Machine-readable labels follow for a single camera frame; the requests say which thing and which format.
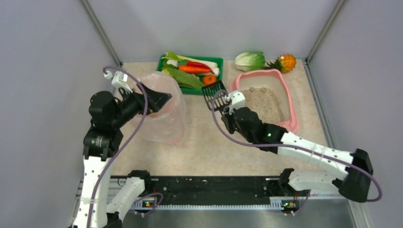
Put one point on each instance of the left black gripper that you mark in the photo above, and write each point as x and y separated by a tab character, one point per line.
146	100

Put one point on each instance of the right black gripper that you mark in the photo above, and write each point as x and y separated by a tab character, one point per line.
233	117

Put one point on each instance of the pink plastic trash bag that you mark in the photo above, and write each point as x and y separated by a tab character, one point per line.
167	125

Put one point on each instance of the black slotted litter scoop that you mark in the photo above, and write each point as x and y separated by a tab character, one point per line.
214	96

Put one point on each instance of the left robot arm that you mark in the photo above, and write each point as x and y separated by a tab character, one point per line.
101	147

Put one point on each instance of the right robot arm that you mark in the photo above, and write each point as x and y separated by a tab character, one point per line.
348	173

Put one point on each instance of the cat litter sand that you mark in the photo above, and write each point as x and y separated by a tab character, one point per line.
264	102

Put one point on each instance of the pink litter box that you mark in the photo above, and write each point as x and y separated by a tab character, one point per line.
273	80

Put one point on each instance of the green toy leaf vegetable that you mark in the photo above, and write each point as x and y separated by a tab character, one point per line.
183	79

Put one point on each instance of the orange toy carrot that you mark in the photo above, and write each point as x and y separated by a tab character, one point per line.
194	70

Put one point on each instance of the green plastic tray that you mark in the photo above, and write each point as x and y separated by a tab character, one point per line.
188	91

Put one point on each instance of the red toy chili pepper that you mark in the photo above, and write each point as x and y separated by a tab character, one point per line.
199	65

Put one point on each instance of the toy orange tangerine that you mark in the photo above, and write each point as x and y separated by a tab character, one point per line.
209	79

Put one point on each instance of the toy cabbage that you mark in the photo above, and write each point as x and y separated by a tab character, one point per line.
250	61

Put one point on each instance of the white toy radish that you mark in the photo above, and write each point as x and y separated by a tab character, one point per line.
216	71

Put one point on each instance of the white toy leek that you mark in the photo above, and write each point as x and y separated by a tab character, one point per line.
195	59

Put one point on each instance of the toy pineapple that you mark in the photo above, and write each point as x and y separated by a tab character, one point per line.
284	63

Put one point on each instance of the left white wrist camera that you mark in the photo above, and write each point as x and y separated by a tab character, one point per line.
118	80

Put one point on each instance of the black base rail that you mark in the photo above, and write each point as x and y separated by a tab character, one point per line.
219	190

